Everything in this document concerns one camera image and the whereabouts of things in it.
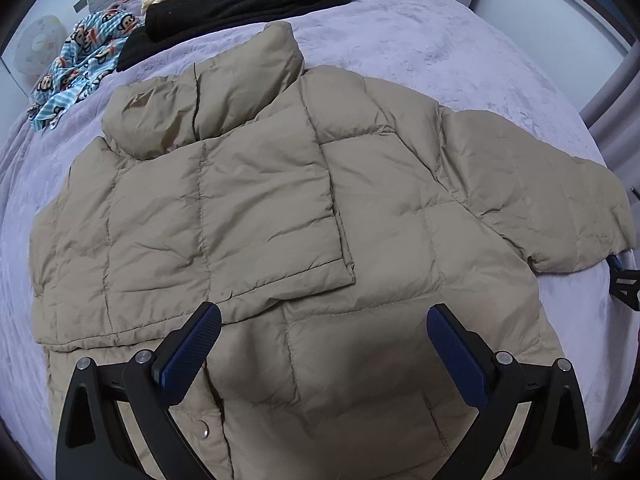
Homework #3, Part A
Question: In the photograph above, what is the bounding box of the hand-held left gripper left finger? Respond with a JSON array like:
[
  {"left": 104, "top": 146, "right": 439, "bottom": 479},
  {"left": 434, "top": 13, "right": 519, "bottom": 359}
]
[{"left": 55, "top": 302, "right": 236, "bottom": 480}]

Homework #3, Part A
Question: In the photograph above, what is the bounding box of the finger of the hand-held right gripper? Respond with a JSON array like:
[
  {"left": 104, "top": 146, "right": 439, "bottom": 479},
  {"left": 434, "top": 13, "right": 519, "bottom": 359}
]
[{"left": 607, "top": 255, "right": 640, "bottom": 313}]

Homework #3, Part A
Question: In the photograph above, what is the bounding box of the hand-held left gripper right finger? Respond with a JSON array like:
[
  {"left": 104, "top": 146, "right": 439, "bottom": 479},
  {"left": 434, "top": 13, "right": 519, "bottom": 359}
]
[{"left": 426, "top": 304, "right": 593, "bottom": 480}]

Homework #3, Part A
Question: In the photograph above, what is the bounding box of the beige puffer jacket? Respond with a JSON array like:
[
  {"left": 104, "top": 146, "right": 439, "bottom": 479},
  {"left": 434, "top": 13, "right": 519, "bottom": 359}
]
[{"left": 29, "top": 22, "right": 636, "bottom": 480}]

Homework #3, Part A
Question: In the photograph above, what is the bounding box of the grey curtain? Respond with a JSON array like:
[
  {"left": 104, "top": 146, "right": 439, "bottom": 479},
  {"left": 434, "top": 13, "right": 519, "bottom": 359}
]
[{"left": 580, "top": 35, "right": 640, "bottom": 161}]

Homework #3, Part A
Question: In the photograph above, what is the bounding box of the blue monkey-print cloth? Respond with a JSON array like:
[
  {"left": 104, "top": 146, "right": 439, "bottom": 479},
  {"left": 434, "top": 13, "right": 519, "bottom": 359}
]
[{"left": 27, "top": 2, "right": 146, "bottom": 133}]

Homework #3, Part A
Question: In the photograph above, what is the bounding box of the lilac plush blanket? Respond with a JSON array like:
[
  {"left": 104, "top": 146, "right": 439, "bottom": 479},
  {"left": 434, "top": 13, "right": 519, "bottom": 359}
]
[{"left": 0, "top": 0, "right": 640, "bottom": 461}]

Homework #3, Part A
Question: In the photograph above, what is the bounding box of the round white printed cushion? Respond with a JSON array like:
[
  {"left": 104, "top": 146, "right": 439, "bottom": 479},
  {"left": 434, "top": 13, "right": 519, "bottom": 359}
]
[{"left": 12, "top": 14, "right": 68, "bottom": 78}]

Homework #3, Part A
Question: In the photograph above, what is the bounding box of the black folded garment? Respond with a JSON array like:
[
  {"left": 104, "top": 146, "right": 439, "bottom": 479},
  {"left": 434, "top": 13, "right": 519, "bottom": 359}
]
[{"left": 116, "top": 0, "right": 355, "bottom": 73}]

